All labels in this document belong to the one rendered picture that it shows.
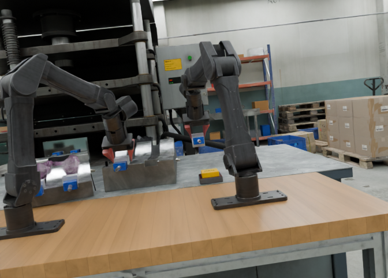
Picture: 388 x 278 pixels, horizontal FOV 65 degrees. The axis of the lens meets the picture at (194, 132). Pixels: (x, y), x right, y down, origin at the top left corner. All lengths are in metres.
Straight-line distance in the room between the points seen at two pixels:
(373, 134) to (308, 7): 4.70
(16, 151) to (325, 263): 1.12
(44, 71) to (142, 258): 0.55
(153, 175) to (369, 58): 8.14
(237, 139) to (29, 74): 0.56
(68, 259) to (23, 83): 0.44
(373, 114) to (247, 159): 3.86
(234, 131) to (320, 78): 7.60
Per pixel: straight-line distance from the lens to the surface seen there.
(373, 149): 4.66
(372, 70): 8.96
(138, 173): 1.14
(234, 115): 0.85
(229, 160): 0.83
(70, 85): 0.96
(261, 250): 0.73
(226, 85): 0.86
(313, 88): 8.32
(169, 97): 1.98
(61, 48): 2.11
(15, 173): 0.89
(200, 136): 1.25
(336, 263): 1.37
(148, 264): 0.69
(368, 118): 4.64
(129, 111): 1.07
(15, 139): 0.89
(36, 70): 0.91
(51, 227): 0.89
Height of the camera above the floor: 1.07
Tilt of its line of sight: 5 degrees down
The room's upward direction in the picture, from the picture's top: 6 degrees counter-clockwise
